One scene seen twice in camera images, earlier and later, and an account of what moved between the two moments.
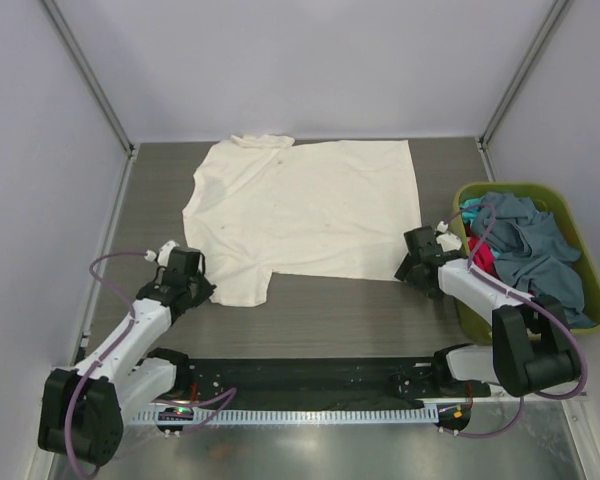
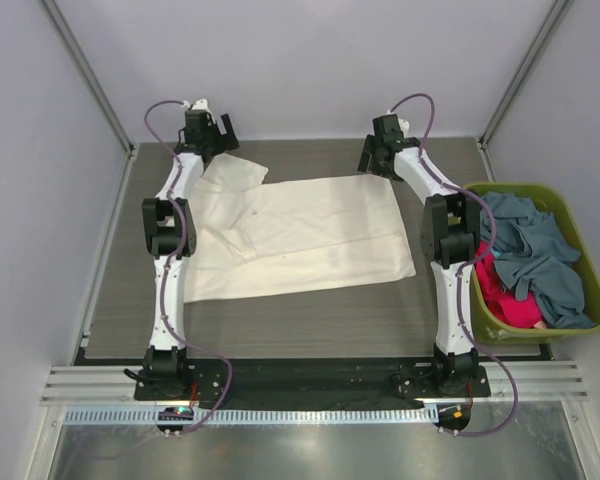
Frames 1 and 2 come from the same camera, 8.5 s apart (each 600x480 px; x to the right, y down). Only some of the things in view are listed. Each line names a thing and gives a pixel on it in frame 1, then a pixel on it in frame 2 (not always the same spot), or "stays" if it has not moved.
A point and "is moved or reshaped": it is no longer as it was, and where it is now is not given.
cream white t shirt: x=259 y=205 is moved or reshaped
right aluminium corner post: x=483 y=140 stays
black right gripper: x=410 y=267 → x=370 y=149
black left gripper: x=205 y=290 → x=227 y=142
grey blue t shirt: x=532 y=253 stays
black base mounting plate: x=318 y=384 stays
